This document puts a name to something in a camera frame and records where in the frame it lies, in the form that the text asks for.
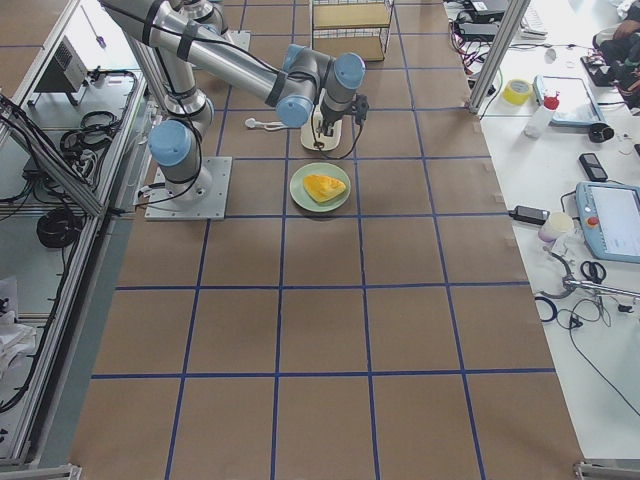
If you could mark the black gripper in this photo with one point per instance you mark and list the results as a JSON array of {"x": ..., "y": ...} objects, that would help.
[{"x": 328, "y": 122}]

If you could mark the white two-slot toaster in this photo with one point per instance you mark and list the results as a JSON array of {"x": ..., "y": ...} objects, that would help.
[{"x": 312, "y": 140}]

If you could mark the golden triangular pastry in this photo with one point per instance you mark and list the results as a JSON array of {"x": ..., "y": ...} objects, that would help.
[{"x": 323, "y": 188}]

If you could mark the light green plate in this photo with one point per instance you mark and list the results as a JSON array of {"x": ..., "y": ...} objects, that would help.
[{"x": 302, "y": 199}]

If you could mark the yellow tape roll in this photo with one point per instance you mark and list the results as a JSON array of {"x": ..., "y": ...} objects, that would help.
[{"x": 517, "y": 92}]

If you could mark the white squeeze bottle red cap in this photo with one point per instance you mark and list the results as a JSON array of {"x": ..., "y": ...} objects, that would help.
[{"x": 542, "y": 117}]

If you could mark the black power adapter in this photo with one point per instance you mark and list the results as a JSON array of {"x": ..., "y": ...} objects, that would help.
[{"x": 529, "y": 215}]

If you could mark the white paper cup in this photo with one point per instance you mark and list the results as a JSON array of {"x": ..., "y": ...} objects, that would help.
[{"x": 556, "y": 225}]

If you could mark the light blue tablet case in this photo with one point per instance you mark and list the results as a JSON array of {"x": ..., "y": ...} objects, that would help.
[{"x": 577, "y": 105}]

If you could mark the grey control box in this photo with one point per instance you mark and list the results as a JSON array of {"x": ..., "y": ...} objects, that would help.
[{"x": 65, "y": 74}]

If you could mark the black smartphone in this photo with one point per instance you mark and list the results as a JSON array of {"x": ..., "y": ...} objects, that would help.
[{"x": 592, "y": 167}]

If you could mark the blue teach pendant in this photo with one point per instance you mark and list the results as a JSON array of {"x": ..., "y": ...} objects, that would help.
[{"x": 609, "y": 218}]

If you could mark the black scissors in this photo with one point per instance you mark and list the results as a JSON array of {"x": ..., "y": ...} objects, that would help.
[{"x": 593, "y": 271}]

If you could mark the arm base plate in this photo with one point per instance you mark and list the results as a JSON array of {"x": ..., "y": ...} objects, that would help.
[{"x": 206, "y": 199}]

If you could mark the aluminium frame post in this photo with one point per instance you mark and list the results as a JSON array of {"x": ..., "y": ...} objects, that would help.
[{"x": 508, "y": 27}]

